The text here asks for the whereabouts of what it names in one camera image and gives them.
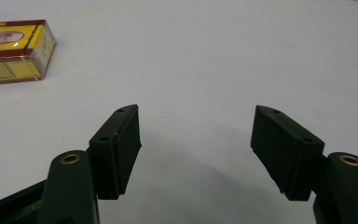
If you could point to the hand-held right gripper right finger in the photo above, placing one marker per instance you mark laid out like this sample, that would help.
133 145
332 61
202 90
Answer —
292 155

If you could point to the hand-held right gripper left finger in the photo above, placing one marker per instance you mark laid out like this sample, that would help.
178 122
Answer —
112 155

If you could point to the yellow and red box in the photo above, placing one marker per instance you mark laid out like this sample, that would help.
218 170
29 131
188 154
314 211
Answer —
12 53

